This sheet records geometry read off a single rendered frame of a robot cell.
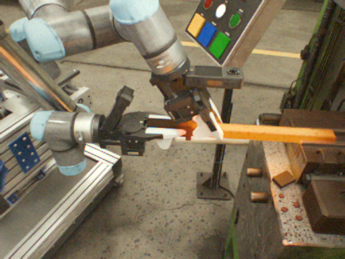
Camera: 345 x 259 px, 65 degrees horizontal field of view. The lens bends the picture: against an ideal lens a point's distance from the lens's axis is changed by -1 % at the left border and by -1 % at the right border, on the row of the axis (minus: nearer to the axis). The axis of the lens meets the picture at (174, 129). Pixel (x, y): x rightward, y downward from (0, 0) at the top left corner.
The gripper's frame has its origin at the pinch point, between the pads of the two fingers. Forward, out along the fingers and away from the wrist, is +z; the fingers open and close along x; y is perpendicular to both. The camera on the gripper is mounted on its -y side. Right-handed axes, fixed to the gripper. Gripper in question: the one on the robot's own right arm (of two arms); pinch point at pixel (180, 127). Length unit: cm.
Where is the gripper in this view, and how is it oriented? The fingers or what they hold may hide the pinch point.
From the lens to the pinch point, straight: 63.2
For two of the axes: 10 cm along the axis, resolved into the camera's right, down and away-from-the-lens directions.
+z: 10.0, 0.6, -0.4
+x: -0.7, 6.7, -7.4
